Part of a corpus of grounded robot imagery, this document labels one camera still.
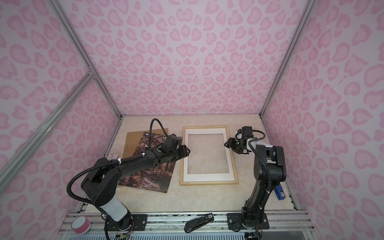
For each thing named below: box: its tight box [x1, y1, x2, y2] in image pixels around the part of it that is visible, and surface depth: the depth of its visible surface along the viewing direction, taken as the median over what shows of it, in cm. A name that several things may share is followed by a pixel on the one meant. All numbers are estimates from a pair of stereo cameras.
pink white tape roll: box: [71, 216, 91, 235], surface depth 71 cm
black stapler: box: [184, 212, 215, 233], surface depth 72 cm
